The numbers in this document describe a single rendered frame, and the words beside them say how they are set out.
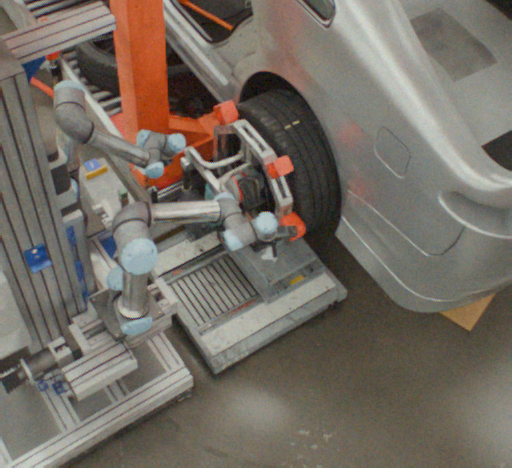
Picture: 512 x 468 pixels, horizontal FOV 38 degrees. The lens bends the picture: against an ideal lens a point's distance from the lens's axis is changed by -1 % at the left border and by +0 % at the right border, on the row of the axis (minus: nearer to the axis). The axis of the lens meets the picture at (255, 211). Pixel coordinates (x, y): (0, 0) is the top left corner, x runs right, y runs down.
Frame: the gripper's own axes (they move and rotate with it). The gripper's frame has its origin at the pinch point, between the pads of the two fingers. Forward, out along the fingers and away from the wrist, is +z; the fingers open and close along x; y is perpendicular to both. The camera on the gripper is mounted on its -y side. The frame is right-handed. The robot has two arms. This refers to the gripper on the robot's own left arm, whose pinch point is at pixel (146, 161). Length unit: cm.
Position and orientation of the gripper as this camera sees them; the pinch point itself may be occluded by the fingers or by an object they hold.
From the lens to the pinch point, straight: 337.8
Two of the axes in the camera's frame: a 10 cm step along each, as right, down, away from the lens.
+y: 4.9, 8.7, 0.4
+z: -4.8, 2.3, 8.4
